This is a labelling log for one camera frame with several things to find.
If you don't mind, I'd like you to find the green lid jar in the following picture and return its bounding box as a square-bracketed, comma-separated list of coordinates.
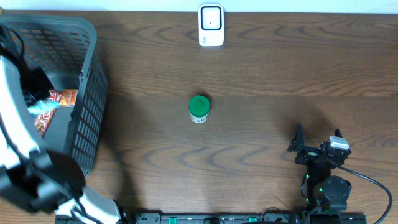
[188, 95, 210, 124]

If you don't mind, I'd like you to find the small orange box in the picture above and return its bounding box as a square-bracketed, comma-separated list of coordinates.
[60, 89, 78, 107]

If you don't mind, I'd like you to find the red chocolate bar wrapper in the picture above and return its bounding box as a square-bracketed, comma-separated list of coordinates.
[34, 90, 62, 137]

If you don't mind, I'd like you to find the light blue wipes pack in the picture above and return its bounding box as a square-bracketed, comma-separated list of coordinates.
[28, 100, 61, 115]

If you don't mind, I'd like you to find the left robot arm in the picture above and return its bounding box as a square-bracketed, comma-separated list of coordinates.
[1, 18, 126, 223]

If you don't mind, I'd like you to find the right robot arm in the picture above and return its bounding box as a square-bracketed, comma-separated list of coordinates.
[287, 124, 351, 212]

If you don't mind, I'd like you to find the white barcode scanner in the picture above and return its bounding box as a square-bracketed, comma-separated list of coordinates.
[198, 4, 225, 47]

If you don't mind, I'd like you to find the grey plastic basket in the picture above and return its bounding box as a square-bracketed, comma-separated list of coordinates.
[1, 14, 109, 175]

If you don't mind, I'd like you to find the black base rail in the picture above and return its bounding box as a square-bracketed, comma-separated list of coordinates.
[55, 212, 368, 224]

